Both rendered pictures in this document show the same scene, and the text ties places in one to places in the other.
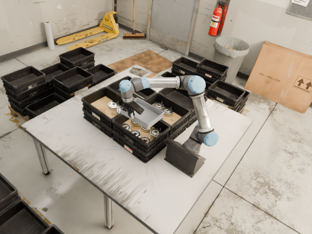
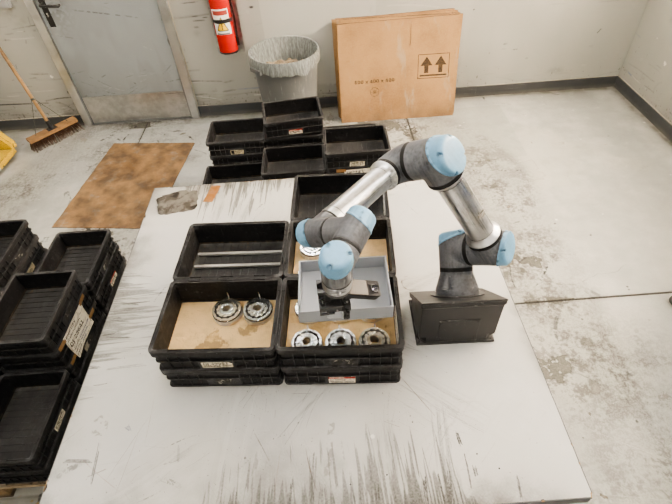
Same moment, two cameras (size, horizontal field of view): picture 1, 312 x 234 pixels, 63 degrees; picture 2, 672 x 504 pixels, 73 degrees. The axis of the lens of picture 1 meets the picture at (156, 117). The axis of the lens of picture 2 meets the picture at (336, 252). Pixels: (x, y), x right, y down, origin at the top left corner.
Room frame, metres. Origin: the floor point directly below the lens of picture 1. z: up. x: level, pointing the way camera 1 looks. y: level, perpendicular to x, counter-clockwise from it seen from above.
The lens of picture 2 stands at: (0.78, 0.58, 2.13)
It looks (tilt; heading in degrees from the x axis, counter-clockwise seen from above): 46 degrees down; 329
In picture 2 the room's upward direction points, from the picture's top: 4 degrees counter-clockwise
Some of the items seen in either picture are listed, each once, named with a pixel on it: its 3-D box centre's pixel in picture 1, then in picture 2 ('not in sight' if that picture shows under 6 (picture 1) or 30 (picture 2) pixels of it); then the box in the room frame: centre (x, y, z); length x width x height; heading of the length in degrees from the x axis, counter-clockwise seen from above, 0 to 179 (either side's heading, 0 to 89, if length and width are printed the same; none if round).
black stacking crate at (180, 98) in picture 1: (182, 100); (340, 206); (2.05, -0.23, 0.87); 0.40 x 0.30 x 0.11; 55
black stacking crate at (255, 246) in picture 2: (131, 94); (236, 259); (2.03, 0.27, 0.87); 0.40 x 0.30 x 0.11; 55
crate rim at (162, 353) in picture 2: (108, 102); (219, 315); (1.78, 0.44, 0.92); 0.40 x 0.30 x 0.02; 55
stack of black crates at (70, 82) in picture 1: (74, 91); (51, 333); (2.62, 1.08, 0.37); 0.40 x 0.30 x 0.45; 149
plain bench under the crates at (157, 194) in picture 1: (143, 146); (314, 343); (1.84, 0.08, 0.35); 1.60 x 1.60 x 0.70; 59
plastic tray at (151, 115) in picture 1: (142, 112); (344, 287); (1.52, 0.11, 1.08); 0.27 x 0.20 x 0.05; 58
